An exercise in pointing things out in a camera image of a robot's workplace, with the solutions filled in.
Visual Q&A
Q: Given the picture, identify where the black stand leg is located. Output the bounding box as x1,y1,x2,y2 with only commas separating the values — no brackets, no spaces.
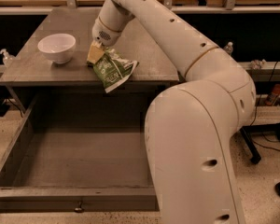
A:
240,126,261,164

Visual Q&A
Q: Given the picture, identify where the green jalapeno chip bag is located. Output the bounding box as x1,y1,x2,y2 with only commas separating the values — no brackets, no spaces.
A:
93,49,139,93

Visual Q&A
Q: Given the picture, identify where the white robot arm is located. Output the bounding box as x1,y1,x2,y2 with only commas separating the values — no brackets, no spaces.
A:
92,0,256,224

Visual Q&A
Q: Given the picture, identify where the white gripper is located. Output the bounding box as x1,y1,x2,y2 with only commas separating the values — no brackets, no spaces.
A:
87,17,122,64

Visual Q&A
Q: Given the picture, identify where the clear plastic water bottle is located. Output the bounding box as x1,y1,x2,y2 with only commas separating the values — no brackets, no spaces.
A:
224,41,233,55

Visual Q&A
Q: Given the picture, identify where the grey cabinet with top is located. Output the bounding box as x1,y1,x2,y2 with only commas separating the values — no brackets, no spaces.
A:
0,7,178,132

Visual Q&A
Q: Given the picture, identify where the crumpled clear wrapper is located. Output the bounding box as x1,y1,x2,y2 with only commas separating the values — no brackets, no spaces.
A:
250,59,266,70

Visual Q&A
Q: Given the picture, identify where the open grey top drawer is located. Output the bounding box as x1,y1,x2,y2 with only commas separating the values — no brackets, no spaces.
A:
0,90,158,213

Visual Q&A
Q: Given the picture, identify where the clear pump sanitizer bottle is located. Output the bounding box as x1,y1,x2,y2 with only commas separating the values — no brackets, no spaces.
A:
0,49,15,67

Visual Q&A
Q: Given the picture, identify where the white ceramic bowl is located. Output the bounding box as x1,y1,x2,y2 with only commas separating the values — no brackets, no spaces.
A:
37,34,76,63

